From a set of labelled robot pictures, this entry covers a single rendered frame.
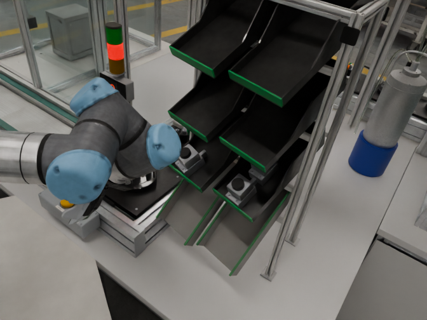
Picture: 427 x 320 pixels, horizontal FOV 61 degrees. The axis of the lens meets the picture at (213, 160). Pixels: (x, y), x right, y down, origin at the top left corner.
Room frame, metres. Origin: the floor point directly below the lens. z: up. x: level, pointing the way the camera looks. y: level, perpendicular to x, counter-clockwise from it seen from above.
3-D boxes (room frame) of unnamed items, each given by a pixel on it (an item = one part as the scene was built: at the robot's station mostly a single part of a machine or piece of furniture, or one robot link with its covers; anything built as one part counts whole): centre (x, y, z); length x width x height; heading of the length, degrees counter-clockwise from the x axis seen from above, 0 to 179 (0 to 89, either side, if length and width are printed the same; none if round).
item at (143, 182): (0.90, 0.25, 0.98); 0.14 x 0.14 x 0.02
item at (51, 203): (0.76, 0.44, 0.93); 0.21 x 0.07 x 0.06; 59
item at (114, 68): (1.10, 0.36, 1.28); 0.05 x 0.05 x 0.05
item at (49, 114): (1.07, 0.50, 0.91); 0.84 x 0.28 x 0.10; 59
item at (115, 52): (1.10, 0.36, 1.33); 0.05 x 0.05 x 0.05
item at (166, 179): (0.90, 0.25, 0.96); 0.24 x 0.24 x 0.02; 59
